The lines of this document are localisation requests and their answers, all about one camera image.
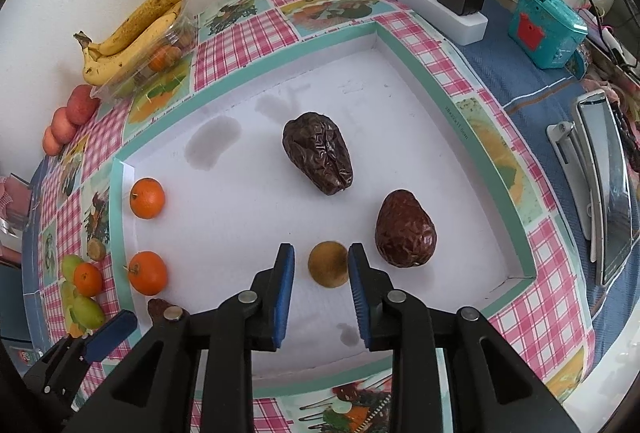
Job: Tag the glass mug with red label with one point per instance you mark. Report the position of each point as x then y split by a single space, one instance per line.
24 355

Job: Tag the red apple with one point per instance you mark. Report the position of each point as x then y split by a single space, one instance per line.
51 142
82 105
64 125

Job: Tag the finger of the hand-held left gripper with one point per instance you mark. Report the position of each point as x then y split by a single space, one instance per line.
112 328

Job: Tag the square glass vase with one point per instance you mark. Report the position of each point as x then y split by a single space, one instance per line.
15 208

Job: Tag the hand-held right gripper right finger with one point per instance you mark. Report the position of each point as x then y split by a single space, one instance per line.
360 298

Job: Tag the white tray with teal rim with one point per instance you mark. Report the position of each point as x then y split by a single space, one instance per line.
240 193

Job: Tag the yellow banana bunch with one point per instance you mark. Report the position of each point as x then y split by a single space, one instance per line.
135 28

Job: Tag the brown kiwi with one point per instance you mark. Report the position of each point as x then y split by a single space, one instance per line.
96 249
328 264

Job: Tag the clear plastic fruit container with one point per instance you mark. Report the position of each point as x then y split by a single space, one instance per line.
125 85

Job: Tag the tangerine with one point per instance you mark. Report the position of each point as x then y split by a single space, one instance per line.
147 198
148 273
88 279
161 59

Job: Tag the dark wrinkled avocado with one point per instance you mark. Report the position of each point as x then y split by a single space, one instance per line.
317 153
405 235

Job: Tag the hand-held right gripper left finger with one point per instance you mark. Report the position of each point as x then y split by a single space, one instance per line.
285 298

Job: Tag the white power strip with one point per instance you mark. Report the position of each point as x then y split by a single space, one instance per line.
445 15

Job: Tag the green mango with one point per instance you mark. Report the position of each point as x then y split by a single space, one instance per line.
87 313
70 265

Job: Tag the pink plaid printed tablecloth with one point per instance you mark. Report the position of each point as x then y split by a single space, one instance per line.
545 303

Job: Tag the teal plastic box red label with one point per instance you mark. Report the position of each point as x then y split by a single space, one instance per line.
545 28

